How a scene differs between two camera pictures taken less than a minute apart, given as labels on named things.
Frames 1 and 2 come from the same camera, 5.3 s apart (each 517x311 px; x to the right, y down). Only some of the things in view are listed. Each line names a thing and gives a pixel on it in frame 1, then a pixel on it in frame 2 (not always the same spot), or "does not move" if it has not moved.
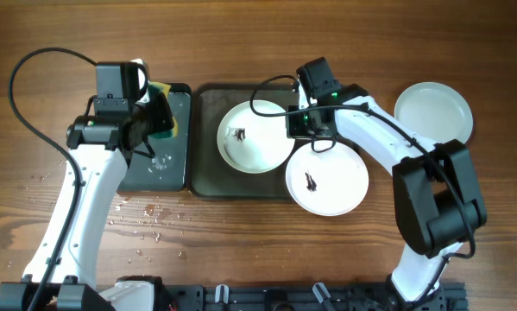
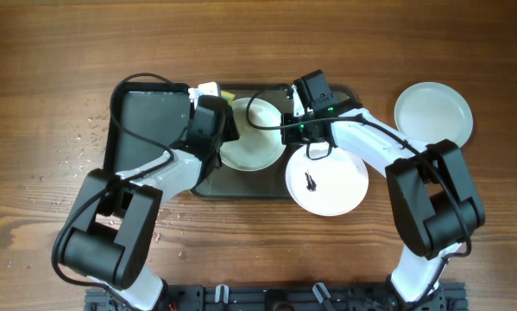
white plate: (437, 111) does not move
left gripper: (159, 116) to (229, 127)
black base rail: (356, 297) does not move
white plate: (331, 182) does not move
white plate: (253, 142) does not move
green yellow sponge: (173, 131) to (228, 96)
